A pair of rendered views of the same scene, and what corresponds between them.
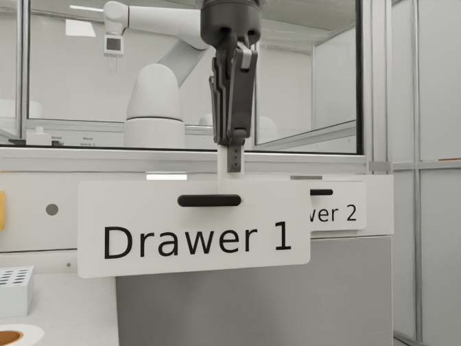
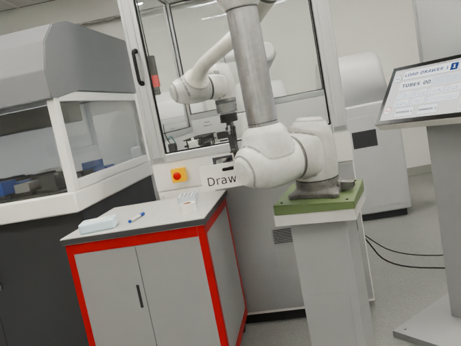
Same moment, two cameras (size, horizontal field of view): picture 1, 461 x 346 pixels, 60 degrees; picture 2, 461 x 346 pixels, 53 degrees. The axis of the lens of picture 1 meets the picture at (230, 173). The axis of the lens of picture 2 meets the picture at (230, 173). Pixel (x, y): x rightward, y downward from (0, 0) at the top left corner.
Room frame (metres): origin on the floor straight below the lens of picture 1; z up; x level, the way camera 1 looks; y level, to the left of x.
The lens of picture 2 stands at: (-1.33, -0.86, 1.14)
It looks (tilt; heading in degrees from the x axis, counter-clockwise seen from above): 7 degrees down; 26
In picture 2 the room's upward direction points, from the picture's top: 11 degrees counter-clockwise
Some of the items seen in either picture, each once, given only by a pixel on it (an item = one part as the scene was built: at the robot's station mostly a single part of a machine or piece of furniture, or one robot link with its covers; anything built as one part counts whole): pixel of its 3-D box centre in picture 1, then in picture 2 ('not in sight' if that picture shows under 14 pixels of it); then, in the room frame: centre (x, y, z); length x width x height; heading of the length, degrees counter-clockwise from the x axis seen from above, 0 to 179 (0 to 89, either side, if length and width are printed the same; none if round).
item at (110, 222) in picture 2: not in sight; (98, 224); (0.15, 0.53, 0.78); 0.15 x 0.10 x 0.04; 119
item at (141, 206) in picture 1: (202, 224); (232, 174); (0.50, 0.04, 0.87); 0.29 x 0.02 x 0.11; 107
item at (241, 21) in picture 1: (230, 46); (230, 123); (0.49, 0.00, 1.09); 0.08 x 0.07 x 0.09; 17
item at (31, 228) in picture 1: (159, 199); (257, 152); (1.28, 0.23, 0.87); 1.02 x 0.95 x 0.14; 107
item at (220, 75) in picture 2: not in sight; (219, 82); (0.48, 0.01, 1.28); 0.13 x 0.11 x 0.16; 146
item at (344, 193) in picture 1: (308, 206); not in sight; (0.90, -0.17, 0.87); 0.29 x 0.02 x 0.11; 107
